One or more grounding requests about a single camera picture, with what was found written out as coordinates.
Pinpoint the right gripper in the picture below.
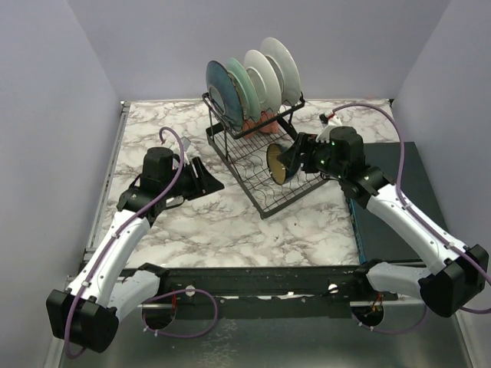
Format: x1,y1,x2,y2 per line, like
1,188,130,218
278,131,346,180

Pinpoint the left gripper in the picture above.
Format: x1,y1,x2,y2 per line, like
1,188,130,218
163,156,225,201

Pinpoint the dark bowl cream inside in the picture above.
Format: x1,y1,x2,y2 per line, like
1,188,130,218
266,143,301,186

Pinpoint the black wire dish rack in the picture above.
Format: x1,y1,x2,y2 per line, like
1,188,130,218
202,92,326,219

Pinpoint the plain pink mug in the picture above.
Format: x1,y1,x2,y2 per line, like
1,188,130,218
259,111,279,134

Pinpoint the pink printed coffee mug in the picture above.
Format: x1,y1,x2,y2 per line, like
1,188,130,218
242,120,259,139

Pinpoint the light blue floral plate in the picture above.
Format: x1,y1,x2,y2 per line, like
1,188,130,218
226,57,261,123

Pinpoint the white plate lettered rim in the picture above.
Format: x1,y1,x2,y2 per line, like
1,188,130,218
243,50,282,113

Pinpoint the blue ceramic plate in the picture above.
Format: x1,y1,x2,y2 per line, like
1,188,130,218
206,61,243,131

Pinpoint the red plate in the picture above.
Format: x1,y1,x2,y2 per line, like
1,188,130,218
260,37,302,106

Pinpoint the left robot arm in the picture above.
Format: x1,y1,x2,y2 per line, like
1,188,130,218
46,147,224,353

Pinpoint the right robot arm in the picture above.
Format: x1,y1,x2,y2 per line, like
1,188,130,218
268,126,490,317

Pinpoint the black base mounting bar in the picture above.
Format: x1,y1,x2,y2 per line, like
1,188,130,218
114,264,398,320

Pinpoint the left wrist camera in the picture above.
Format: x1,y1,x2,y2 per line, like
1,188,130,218
181,136,191,153

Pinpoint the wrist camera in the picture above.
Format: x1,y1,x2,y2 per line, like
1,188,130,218
315,111,343,143
181,136,191,153

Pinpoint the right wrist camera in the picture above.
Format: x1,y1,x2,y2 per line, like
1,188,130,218
315,111,343,143

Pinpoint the left aluminium rail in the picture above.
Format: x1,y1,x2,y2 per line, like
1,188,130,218
84,101,131,254

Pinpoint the blue network switch box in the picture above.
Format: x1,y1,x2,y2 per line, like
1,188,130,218
346,142,462,271

